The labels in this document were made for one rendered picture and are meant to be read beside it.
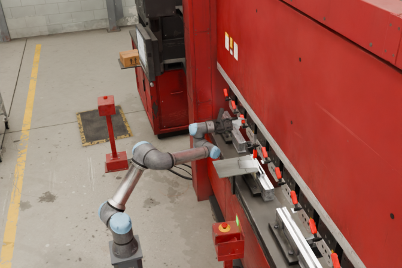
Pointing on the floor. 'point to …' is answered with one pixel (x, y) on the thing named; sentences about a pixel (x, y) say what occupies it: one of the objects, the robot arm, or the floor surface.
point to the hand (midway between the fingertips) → (242, 119)
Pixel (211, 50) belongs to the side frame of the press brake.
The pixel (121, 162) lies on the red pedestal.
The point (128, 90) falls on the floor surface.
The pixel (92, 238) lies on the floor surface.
